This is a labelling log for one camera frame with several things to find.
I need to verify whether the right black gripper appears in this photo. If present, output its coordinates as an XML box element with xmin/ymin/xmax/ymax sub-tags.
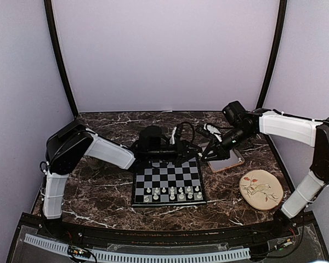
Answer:
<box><xmin>201</xmin><ymin>125</ymin><xmax>254</xmax><ymax>162</ymax></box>

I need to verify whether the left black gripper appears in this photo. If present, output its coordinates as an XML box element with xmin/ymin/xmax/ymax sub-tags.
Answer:
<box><xmin>148</xmin><ymin>139</ymin><xmax>203</xmax><ymax>164</ymax></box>

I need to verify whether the black grey chess board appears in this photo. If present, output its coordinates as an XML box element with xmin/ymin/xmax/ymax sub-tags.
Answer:
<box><xmin>131</xmin><ymin>157</ymin><xmax>207</xmax><ymax>207</ymax></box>

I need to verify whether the white chess queen piece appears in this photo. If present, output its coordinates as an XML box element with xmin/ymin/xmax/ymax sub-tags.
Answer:
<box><xmin>169</xmin><ymin>192</ymin><xmax>175</xmax><ymax>200</ymax></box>

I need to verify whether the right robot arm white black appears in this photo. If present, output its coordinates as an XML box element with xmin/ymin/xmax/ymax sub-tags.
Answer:
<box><xmin>196</xmin><ymin>101</ymin><xmax>329</xmax><ymax>238</ymax></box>

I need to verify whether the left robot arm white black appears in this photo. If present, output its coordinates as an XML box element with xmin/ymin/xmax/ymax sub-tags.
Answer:
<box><xmin>40</xmin><ymin>121</ymin><xmax>201</xmax><ymax>239</ymax></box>

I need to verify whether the green circuit board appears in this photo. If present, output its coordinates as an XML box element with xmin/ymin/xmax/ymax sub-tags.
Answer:
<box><xmin>67</xmin><ymin>245</ymin><xmax>91</xmax><ymax>258</ymax></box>

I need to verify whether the metal tray with wooden rim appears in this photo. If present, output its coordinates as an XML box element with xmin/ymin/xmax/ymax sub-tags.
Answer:
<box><xmin>208</xmin><ymin>149</ymin><xmax>245</xmax><ymax>173</ymax></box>

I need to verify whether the oval bird pattern coaster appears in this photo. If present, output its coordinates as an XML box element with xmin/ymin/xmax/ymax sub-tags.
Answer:
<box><xmin>239</xmin><ymin>170</ymin><xmax>284</xmax><ymax>211</ymax></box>

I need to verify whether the beige mug with dark pattern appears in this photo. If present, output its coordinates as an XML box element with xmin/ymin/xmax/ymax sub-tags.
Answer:
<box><xmin>88</xmin><ymin>159</ymin><xmax>104</xmax><ymax>170</ymax></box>

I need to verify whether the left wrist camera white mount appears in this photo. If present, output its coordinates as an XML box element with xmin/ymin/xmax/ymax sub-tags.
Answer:
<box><xmin>169</xmin><ymin>125</ymin><xmax>182</xmax><ymax>145</ymax></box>

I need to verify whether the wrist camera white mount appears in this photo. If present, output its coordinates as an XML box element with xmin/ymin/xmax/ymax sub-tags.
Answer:
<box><xmin>169</xmin><ymin>125</ymin><xmax>182</xmax><ymax>145</ymax></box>
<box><xmin>196</xmin><ymin>123</ymin><xmax>222</xmax><ymax>142</ymax></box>

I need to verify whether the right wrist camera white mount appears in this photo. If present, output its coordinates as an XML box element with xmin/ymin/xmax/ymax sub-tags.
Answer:
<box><xmin>196</xmin><ymin>123</ymin><xmax>222</xmax><ymax>142</ymax></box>

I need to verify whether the right black frame post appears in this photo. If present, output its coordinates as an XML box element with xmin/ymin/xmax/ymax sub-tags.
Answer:
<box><xmin>256</xmin><ymin>0</ymin><xmax>287</xmax><ymax>108</ymax></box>

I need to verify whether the black frame post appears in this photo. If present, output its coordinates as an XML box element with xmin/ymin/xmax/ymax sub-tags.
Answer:
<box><xmin>43</xmin><ymin>0</ymin><xmax>79</xmax><ymax>118</ymax></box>
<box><xmin>256</xmin><ymin>0</ymin><xmax>287</xmax><ymax>108</ymax></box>

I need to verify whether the black front rail base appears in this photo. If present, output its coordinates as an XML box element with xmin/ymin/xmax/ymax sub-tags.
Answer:
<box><xmin>18</xmin><ymin>212</ymin><xmax>316</xmax><ymax>250</ymax></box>

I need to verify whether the white slotted cable duct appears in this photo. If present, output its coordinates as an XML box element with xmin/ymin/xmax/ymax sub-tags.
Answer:
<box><xmin>23</xmin><ymin>233</ymin><xmax>251</xmax><ymax>262</ymax></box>

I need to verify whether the left black frame post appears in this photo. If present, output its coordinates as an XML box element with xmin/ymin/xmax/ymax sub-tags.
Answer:
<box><xmin>43</xmin><ymin>0</ymin><xmax>79</xmax><ymax>118</ymax></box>

